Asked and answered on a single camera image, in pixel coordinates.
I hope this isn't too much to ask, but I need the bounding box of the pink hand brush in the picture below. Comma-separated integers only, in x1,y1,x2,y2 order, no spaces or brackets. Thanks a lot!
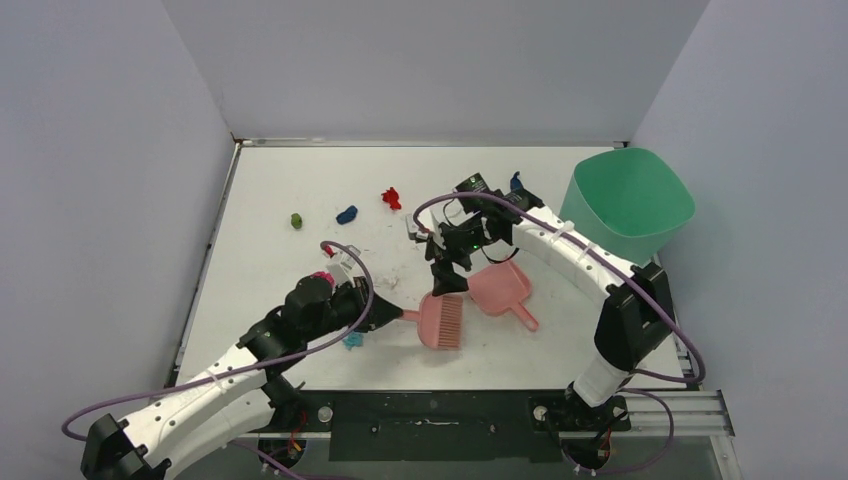
401,293,463,350

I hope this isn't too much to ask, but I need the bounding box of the pink plastic dustpan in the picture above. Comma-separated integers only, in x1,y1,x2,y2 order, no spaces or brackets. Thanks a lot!
468,260,539,332

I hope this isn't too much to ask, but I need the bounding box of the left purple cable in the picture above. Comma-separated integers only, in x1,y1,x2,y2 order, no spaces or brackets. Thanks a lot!
61,240,378,480

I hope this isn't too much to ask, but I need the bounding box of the purple cable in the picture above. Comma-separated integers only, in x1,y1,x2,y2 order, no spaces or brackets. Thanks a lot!
61,240,378,480
411,192,708,477

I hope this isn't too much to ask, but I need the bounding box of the dark blue paper strip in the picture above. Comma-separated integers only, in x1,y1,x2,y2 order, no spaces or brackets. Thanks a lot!
509,171,524,191

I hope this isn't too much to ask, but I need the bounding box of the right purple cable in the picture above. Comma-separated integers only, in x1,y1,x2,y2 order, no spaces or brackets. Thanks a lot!
411,192,708,477

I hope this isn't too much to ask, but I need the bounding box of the green plastic waste bin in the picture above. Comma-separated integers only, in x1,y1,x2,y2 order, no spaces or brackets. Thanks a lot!
559,147,696,266

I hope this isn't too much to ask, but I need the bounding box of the blue crumpled paper scrap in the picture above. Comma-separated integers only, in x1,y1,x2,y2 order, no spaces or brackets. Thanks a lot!
335,205,359,225

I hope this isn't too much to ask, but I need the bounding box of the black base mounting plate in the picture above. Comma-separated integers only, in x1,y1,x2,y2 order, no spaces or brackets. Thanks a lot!
245,390,631,466

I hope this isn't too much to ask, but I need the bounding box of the magenta crumpled paper scrap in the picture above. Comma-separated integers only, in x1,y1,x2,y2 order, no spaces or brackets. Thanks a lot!
311,271,336,287

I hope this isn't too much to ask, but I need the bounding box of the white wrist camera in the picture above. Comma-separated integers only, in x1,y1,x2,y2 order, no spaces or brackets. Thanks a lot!
322,245,360,286
405,208,443,246

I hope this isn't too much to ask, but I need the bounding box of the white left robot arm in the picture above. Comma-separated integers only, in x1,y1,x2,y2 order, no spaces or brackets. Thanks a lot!
80,275,404,479

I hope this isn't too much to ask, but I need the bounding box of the teal crumpled paper scrap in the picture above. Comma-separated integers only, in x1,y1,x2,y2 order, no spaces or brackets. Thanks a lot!
342,332,364,351

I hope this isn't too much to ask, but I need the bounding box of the red crumpled paper scrap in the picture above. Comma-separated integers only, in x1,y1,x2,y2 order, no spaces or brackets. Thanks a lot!
381,187,402,211

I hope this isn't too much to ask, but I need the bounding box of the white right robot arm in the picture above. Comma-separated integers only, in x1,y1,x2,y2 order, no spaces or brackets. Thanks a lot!
409,191,680,409

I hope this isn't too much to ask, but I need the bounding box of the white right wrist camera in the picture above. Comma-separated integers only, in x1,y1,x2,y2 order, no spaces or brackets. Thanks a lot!
405,208,443,246

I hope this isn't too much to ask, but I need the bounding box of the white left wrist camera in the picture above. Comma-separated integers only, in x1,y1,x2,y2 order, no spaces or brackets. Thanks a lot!
322,245,360,286

